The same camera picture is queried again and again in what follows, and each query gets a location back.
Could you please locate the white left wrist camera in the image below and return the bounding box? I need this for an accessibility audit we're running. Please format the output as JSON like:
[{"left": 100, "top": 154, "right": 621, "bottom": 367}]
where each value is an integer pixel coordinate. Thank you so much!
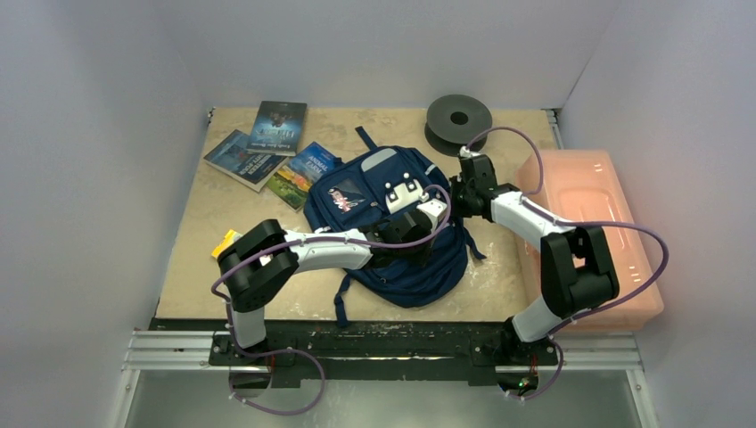
[{"left": 416, "top": 199, "right": 448, "bottom": 230}]

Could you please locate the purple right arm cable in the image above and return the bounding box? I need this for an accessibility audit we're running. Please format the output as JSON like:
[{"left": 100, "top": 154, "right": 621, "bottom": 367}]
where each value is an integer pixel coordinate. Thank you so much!
[{"left": 463, "top": 126, "right": 671, "bottom": 338}]

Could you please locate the aluminium frame rail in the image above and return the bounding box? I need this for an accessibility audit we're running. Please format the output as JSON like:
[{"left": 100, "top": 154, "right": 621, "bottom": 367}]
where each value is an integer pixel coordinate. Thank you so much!
[{"left": 106, "top": 331, "right": 659, "bottom": 427}]

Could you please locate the navy blue student backpack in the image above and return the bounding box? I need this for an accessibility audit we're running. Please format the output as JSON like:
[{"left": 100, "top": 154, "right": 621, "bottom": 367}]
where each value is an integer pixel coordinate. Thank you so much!
[{"left": 303, "top": 127, "right": 485, "bottom": 327}]

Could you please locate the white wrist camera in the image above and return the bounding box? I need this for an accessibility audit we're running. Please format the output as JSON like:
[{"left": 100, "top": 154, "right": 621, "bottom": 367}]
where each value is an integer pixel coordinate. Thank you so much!
[
  {"left": 416, "top": 199, "right": 448, "bottom": 230},
  {"left": 458, "top": 146, "right": 479, "bottom": 159}
]

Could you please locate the animal farm book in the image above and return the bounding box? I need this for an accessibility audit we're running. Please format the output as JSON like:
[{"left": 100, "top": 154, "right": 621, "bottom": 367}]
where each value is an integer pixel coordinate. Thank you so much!
[{"left": 266, "top": 142, "right": 337, "bottom": 211}]

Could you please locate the blue cover book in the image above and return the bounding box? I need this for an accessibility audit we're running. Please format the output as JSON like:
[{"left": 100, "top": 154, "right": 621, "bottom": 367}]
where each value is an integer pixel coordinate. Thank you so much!
[{"left": 203, "top": 129, "right": 288, "bottom": 193}]

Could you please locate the dark grey filament spool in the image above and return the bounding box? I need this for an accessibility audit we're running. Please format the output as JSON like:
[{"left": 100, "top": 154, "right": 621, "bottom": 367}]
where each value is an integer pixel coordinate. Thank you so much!
[{"left": 424, "top": 95, "right": 493, "bottom": 156}]

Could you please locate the pink eraser stick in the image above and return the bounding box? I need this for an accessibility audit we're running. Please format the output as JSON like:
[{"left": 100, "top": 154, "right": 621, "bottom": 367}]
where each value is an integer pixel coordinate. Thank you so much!
[{"left": 329, "top": 187, "right": 355, "bottom": 212}]

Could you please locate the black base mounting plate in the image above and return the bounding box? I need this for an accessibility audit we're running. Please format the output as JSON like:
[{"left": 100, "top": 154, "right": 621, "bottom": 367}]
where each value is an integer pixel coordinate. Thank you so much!
[{"left": 148, "top": 318, "right": 560, "bottom": 391}]

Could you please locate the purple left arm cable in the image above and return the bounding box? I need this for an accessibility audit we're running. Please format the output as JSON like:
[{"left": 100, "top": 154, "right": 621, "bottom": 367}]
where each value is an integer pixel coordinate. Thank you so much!
[{"left": 211, "top": 184, "right": 454, "bottom": 305}]

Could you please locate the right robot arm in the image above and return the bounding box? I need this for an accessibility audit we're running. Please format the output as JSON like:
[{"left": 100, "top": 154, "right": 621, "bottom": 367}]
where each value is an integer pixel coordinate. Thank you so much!
[{"left": 450, "top": 152, "right": 620, "bottom": 363}]

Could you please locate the colourful crayon box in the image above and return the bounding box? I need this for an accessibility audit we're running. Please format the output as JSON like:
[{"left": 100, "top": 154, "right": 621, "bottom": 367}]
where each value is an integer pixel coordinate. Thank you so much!
[{"left": 211, "top": 229, "right": 242, "bottom": 259}]

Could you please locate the dark cover book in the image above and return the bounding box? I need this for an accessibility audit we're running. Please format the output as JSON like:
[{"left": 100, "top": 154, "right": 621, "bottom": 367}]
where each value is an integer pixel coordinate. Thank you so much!
[{"left": 246, "top": 101, "right": 308, "bottom": 157}]

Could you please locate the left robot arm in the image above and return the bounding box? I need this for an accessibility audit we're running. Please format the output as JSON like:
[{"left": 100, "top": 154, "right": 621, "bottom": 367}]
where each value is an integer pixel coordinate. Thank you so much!
[{"left": 217, "top": 201, "right": 448, "bottom": 365}]

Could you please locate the translucent orange plastic box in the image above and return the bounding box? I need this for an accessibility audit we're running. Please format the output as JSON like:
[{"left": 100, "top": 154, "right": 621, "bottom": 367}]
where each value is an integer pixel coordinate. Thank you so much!
[{"left": 530, "top": 150, "right": 664, "bottom": 332}]

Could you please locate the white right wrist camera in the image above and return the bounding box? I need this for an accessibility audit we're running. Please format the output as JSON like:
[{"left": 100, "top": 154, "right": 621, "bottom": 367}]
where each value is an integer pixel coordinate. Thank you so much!
[{"left": 458, "top": 146, "right": 479, "bottom": 159}]

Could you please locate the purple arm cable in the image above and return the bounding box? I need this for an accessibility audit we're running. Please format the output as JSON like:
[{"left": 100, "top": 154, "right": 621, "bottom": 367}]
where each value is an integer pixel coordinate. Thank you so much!
[
  {"left": 463, "top": 126, "right": 671, "bottom": 338},
  {"left": 211, "top": 184, "right": 454, "bottom": 305}
]

